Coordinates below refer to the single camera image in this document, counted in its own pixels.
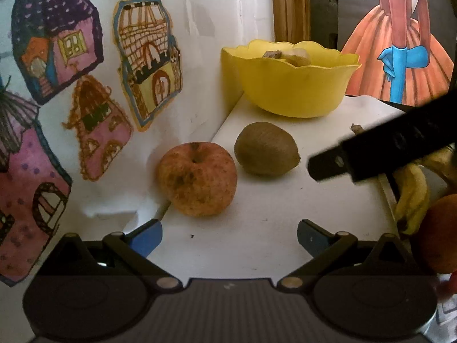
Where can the green-brown kiwi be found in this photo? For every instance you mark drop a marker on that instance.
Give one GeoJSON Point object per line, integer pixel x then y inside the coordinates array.
{"type": "Point", "coordinates": [266, 148]}

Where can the orange fruit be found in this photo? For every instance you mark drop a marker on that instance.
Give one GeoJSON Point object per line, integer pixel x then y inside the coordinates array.
{"type": "Point", "coordinates": [441, 232]}

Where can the cherry tomato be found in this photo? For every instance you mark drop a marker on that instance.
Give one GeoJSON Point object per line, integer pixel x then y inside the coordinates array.
{"type": "Point", "coordinates": [450, 286]}

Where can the wooden post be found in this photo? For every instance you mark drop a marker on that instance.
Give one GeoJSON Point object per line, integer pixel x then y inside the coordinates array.
{"type": "Point", "coordinates": [290, 7]}

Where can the spotted small apple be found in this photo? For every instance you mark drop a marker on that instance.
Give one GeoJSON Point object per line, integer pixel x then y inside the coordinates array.
{"type": "Point", "coordinates": [196, 178]}

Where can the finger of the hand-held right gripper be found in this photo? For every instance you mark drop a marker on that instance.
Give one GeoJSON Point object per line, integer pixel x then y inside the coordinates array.
{"type": "Point", "coordinates": [326, 166]}

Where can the house drawings wall poster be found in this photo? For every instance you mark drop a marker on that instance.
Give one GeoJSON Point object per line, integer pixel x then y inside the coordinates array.
{"type": "Point", "coordinates": [107, 78]}

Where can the orange dress wall poster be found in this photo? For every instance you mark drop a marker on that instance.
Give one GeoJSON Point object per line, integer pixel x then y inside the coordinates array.
{"type": "Point", "coordinates": [396, 50]}

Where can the pale banana pieces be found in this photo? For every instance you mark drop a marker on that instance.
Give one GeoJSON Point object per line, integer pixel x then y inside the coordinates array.
{"type": "Point", "coordinates": [291, 57]}

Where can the yellow scalloped bowl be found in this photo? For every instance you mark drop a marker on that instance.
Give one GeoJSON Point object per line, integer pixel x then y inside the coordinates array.
{"type": "Point", "coordinates": [292, 85]}

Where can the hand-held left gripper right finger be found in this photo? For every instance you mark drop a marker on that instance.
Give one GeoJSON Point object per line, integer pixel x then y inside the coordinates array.
{"type": "Point", "coordinates": [311, 237]}

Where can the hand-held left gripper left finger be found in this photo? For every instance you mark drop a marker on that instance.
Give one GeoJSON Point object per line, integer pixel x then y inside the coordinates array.
{"type": "Point", "coordinates": [148, 237]}

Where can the yellow banana pair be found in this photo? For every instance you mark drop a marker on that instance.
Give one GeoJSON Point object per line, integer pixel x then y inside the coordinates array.
{"type": "Point", "coordinates": [414, 193]}

